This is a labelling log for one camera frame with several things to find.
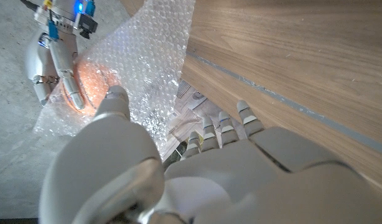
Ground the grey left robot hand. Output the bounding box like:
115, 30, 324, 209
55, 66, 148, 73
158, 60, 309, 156
38, 85, 382, 224

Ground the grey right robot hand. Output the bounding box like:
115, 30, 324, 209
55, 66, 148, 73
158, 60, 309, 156
24, 30, 86, 110

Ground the clear bubble wrap sheet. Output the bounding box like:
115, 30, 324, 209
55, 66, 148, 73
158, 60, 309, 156
32, 0, 197, 159

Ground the printed window backdrop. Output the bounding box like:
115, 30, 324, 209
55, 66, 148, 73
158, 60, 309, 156
161, 79, 241, 162

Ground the small orange basketball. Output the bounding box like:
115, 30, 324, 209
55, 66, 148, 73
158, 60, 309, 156
62, 60, 123, 116

